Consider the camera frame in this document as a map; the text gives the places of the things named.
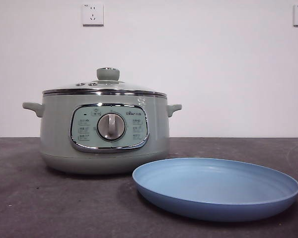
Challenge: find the glass lid with green knob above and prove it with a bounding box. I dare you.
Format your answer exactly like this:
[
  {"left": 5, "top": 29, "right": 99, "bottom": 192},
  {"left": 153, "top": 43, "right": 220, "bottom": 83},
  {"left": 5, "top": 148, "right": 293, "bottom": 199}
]
[{"left": 42, "top": 66, "right": 167, "bottom": 96}]

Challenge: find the blue round plate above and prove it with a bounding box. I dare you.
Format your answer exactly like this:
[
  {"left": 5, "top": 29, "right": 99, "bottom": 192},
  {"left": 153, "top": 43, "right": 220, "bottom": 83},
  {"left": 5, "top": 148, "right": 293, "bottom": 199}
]
[{"left": 132, "top": 157, "right": 298, "bottom": 223}]

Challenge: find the pale green electric steamer pot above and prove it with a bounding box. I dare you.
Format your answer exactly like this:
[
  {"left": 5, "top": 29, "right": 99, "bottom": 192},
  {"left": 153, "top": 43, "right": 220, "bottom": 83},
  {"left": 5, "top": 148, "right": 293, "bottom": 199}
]
[{"left": 22, "top": 93, "right": 183, "bottom": 176}]

